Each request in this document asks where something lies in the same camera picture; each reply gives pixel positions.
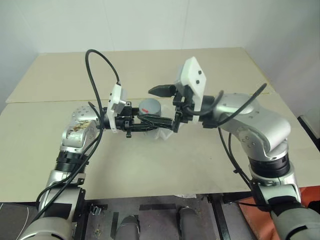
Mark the black metal frame bar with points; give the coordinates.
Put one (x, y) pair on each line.
(221, 217)

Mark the orange tarp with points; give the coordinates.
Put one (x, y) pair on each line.
(246, 221)

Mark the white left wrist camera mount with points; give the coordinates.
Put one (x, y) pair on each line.
(115, 100)

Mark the black flat panel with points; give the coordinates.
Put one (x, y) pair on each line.
(15, 216)

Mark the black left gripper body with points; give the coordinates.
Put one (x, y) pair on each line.
(123, 123)

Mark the grey jar lid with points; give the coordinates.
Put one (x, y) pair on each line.
(150, 106)

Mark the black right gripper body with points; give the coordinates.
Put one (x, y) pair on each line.
(181, 103)

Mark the grey rounded shape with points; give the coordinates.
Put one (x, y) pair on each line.
(128, 227)
(187, 220)

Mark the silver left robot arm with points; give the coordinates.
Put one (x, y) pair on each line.
(75, 135)

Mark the clear plastic bag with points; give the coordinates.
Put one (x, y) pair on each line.
(163, 134)

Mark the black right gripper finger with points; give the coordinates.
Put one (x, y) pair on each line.
(167, 123)
(162, 90)

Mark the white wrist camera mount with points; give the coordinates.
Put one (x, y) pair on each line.
(192, 75)
(115, 100)

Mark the black tape strip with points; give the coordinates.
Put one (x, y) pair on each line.
(115, 223)
(157, 206)

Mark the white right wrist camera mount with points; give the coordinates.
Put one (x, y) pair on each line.
(192, 75)

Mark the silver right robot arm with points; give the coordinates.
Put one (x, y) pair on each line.
(260, 125)

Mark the black metal bracket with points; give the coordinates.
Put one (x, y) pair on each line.
(96, 209)

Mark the black object at wall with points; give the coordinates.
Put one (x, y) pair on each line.
(311, 127)

